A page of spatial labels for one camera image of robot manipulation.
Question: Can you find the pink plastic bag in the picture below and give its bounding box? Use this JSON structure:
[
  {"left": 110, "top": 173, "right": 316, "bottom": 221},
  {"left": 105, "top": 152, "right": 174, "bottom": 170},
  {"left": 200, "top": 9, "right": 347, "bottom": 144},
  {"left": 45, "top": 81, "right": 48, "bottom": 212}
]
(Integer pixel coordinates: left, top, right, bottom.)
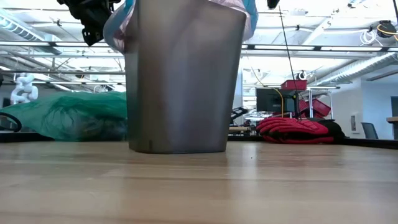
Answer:
[{"left": 102, "top": 0, "right": 259, "bottom": 54}]

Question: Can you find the teal plastic trash bag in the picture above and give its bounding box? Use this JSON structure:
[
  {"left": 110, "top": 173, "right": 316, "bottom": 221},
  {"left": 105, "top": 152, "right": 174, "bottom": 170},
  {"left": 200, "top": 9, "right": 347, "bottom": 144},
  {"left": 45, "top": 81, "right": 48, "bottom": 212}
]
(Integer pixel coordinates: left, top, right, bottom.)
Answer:
[{"left": 0, "top": 90, "right": 128, "bottom": 142}]

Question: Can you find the dark grey trash bin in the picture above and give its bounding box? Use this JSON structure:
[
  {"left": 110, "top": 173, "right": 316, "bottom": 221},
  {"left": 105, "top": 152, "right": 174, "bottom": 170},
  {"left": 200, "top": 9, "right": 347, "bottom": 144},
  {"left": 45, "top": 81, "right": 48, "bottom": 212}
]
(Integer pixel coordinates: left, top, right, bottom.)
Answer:
[{"left": 123, "top": 0, "right": 248, "bottom": 155}]

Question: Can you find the black computer monitor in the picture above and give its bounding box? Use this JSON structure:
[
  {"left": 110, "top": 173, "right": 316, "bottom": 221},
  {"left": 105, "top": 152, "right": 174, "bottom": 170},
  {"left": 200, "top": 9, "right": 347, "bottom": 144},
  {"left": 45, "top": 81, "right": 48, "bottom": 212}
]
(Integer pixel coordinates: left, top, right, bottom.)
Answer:
[{"left": 256, "top": 88, "right": 296, "bottom": 114}]

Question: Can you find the red plastic crate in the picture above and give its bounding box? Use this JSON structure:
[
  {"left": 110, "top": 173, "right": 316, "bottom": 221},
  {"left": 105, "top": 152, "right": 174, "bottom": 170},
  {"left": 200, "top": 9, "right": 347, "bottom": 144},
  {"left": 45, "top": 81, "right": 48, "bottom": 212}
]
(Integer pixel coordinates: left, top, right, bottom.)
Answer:
[
  {"left": 280, "top": 80, "right": 308, "bottom": 91},
  {"left": 298, "top": 98, "right": 331, "bottom": 119}
]

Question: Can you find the red and black work glove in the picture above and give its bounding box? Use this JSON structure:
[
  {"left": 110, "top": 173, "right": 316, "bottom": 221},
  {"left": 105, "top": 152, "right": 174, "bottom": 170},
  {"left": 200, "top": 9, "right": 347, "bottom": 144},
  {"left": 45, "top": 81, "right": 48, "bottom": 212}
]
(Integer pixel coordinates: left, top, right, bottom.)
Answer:
[{"left": 256, "top": 117, "right": 346, "bottom": 145}]

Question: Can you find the metal shelf rack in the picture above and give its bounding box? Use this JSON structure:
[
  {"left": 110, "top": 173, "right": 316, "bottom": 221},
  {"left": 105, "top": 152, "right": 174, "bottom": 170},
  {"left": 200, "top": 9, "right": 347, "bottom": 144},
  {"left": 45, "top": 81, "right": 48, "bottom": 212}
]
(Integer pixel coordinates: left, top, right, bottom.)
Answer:
[{"left": 306, "top": 86, "right": 341, "bottom": 121}]

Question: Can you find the dark office chair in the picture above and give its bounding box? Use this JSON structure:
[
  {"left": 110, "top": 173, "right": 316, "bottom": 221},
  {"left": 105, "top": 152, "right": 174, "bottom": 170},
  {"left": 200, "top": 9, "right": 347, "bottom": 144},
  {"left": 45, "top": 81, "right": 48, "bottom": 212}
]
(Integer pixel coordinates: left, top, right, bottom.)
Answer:
[{"left": 361, "top": 121, "right": 379, "bottom": 140}]

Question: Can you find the black looped cable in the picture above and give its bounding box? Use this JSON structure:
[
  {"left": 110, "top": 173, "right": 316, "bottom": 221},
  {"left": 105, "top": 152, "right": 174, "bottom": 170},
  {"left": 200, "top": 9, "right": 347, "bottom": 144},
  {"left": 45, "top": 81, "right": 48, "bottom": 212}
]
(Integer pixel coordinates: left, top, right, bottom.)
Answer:
[{"left": 0, "top": 111, "right": 23, "bottom": 133}]

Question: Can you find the thin black hanging cable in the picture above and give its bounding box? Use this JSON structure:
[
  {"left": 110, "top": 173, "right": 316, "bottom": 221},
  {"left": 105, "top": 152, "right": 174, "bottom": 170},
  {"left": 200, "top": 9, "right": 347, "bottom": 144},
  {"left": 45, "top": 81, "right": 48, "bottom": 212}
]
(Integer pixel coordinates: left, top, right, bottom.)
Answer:
[{"left": 277, "top": 4, "right": 302, "bottom": 119}]

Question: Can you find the yellow hanging cable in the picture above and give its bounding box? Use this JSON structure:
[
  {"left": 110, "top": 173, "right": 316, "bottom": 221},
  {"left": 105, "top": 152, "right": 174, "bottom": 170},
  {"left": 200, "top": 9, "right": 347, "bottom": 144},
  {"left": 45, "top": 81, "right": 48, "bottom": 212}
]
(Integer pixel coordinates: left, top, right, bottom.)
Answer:
[{"left": 250, "top": 67, "right": 285, "bottom": 119}]

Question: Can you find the grey wall panel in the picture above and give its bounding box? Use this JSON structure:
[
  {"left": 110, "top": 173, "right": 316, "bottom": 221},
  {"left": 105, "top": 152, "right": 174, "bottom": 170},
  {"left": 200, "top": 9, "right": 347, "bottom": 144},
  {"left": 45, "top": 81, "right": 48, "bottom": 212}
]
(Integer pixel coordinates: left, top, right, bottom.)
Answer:
[{"left": 350, "top": 113, "right": 359, "bottom": 133}]

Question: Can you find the black ceiling cable reel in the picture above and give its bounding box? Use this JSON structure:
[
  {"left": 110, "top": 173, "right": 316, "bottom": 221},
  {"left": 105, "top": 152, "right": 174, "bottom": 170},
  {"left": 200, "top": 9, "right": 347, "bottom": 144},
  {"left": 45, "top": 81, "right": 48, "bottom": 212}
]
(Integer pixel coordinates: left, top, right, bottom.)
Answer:
[{"left": 369, "top": 19, "right": 397, "bottom": 39}]

